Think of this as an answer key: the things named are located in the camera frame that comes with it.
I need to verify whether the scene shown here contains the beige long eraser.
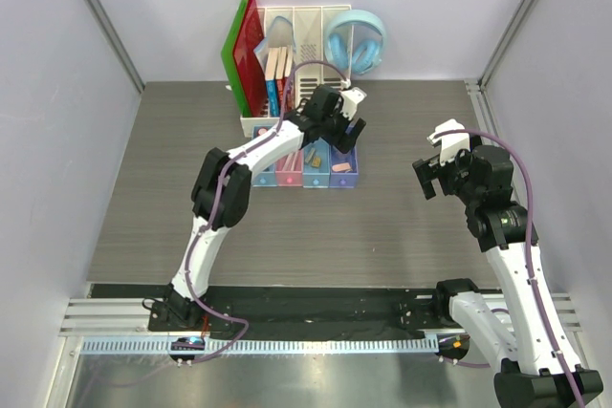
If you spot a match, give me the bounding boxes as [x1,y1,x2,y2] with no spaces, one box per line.
[304,148,316,163]

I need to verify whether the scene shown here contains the green white marker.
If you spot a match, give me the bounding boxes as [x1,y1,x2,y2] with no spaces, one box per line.
[290,153,299,171]

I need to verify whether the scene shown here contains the pink stapler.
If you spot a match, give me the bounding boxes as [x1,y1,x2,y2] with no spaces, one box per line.
[331,162,353,173]

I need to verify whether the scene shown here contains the purple drawer bin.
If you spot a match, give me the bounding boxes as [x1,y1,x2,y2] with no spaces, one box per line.
[329,147,359,188]

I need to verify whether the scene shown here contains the pink drawer bin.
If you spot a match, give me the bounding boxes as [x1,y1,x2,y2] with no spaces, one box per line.
[275,152,303,187]

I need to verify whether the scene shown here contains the light blue drawer bin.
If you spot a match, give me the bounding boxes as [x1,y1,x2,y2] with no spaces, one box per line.
[252,124,277,187]

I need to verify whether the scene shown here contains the green red folder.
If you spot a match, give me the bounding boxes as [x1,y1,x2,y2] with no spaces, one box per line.
[221,0,268,118]

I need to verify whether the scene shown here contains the red black stamp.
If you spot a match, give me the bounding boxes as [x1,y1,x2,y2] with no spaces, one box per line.
[255,127,268,137]

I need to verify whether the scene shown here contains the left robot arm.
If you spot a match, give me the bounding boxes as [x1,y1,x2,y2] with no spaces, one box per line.
[157,85,366,331]

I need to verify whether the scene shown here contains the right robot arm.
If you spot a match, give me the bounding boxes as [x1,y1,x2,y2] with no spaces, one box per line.
[413,142,603,407]

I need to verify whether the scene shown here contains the light blue headphones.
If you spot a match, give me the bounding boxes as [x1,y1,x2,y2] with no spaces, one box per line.
[323,10,387,75]

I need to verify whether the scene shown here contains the white file organizer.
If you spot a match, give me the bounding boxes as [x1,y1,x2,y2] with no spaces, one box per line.
[238,4,354,138]

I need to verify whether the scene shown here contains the clear zip pouch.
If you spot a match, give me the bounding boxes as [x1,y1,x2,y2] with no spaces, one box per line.
[253,16,296,69]

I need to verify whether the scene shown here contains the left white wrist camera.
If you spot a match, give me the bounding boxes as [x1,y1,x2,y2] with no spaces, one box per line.
[340,87,367,120]

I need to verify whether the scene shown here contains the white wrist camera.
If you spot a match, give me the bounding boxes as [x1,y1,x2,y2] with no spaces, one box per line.
[427,118,475,166]
[340,87,367,120]

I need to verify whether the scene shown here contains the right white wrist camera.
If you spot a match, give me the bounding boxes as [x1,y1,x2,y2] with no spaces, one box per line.
[427,118,475,166]

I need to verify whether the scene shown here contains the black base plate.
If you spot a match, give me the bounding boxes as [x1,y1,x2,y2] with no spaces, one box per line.
[142,285,454,340]

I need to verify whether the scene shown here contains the white slotted cable duct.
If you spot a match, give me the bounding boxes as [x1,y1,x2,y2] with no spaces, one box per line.
[81,334,439,355]

